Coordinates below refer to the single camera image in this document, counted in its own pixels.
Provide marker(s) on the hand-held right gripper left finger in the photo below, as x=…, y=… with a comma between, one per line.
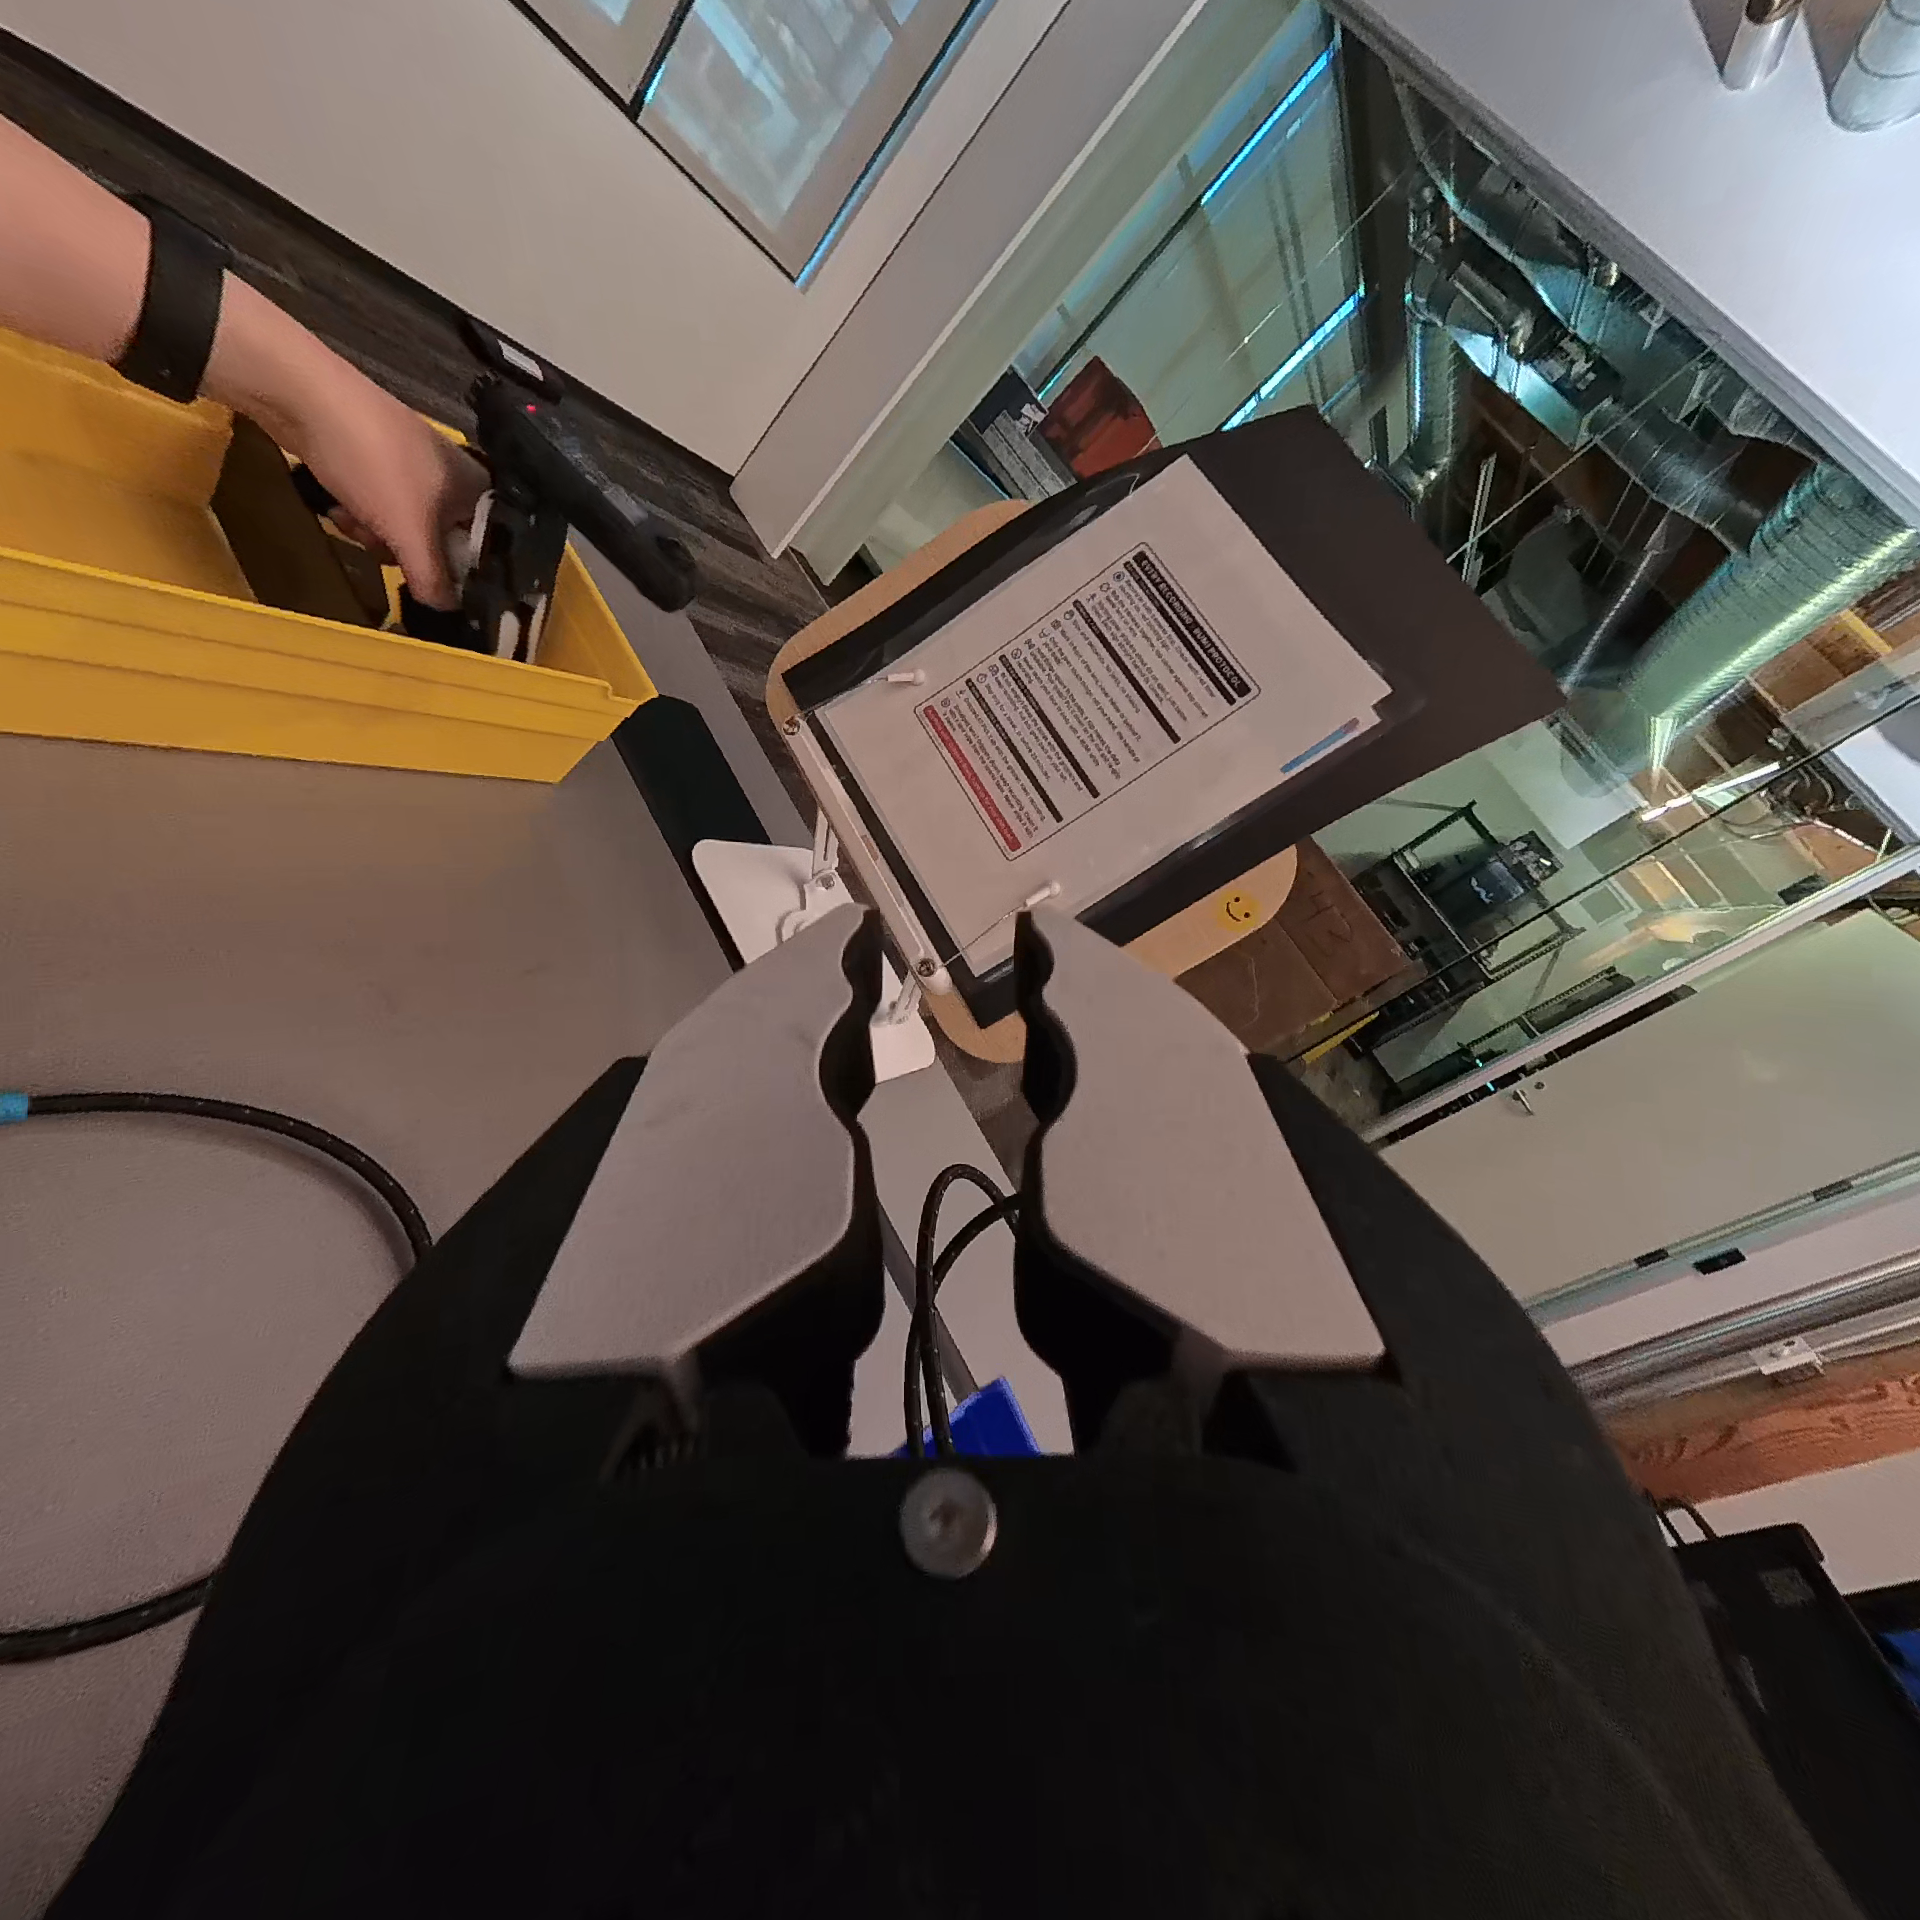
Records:
x=707, y=1199

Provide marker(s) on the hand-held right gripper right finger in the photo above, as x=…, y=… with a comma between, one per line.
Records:
x=1198, y=1199

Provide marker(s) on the blue plastic bin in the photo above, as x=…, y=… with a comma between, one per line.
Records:
x=998, y=1423

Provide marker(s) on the yellow plastic bin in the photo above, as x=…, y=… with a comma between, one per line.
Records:
x=300, y=689

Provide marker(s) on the person's left forearm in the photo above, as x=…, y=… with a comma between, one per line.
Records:
x=89, y=256

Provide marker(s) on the person's left hand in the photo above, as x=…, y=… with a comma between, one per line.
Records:
x=377, y=480

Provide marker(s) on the brown cardboard box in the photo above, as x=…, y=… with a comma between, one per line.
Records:
x=1319, y=973

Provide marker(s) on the instruction sign on stand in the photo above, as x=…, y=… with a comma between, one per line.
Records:
x=1187, y=939
x=1426, y=630

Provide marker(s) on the yellow smiley sticker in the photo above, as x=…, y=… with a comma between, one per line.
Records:
x=1238, y=909

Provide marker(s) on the large gridded window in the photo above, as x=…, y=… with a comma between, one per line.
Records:
x=747, y=89

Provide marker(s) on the black wristband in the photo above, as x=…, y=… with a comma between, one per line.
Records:
x=174, y=302

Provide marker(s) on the printed instruction sheet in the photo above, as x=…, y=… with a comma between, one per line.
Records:
x=1049, y=706

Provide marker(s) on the red case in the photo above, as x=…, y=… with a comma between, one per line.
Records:
x=1100, y=419

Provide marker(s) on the black equipment case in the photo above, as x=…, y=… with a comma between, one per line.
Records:
x=1783, y=1634

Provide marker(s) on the silver flexible duct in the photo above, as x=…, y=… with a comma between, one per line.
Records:
x=1772, y=569

